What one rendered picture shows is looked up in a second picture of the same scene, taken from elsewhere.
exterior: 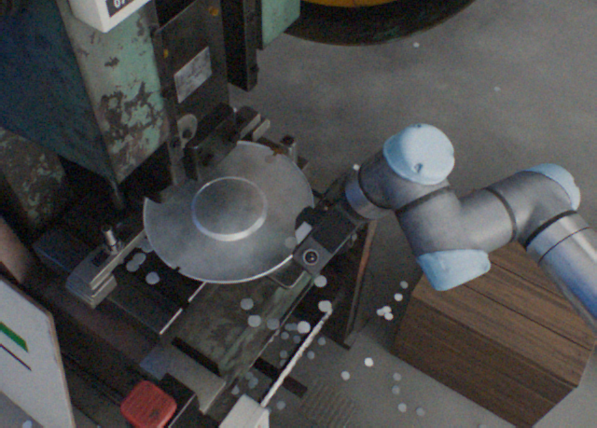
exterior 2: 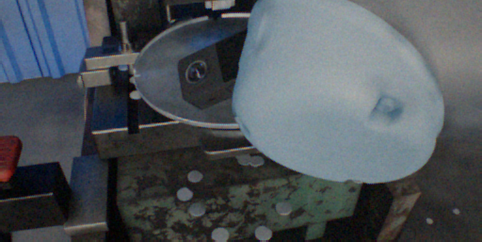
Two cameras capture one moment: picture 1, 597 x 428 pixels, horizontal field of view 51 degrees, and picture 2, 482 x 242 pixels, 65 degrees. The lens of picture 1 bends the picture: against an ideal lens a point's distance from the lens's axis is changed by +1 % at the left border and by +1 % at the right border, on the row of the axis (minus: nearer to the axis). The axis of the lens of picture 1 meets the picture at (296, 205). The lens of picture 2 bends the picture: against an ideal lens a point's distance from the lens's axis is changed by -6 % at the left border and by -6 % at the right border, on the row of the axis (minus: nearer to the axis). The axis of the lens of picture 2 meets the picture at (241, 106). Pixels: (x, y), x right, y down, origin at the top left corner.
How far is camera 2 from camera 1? 0.67 m
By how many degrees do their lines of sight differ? 34
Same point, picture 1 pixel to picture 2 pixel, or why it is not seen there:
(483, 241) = (443, 36)
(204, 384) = (89, 209)
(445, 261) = (273, 19)
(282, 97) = not seen: hidden behind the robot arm
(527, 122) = not seen: outside the picture
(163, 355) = (93, 164)
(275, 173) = not seen: hidden behind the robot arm
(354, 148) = (462, 195)
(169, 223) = (173, 47)
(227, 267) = (172, 98)
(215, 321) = (155, 170)
